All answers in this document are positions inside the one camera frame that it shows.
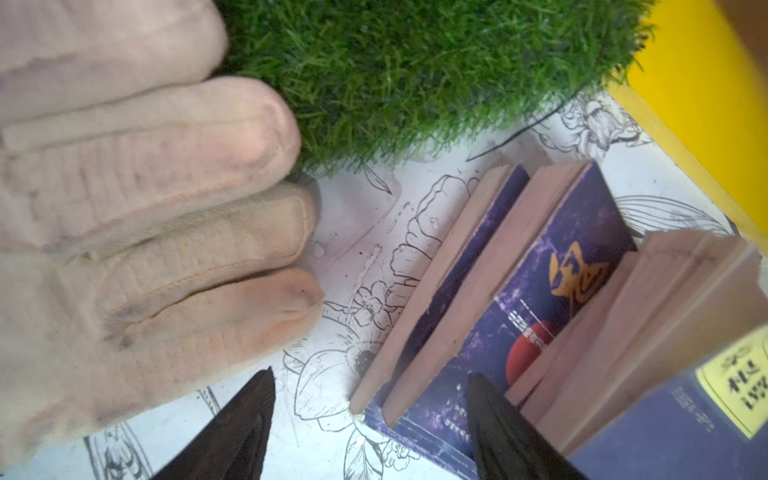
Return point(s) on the yellow pink blue bookshelf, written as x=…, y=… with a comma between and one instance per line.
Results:
x=695, y=90

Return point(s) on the dark purple portrait book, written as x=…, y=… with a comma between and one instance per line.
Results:
x=525, y=255

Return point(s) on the green artificial grass mat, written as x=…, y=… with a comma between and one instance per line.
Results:
x=373, y=81

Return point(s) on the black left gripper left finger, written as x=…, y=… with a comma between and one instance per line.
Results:
x=234, y=444

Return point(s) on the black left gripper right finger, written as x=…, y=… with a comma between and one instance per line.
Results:
x=505, y=444

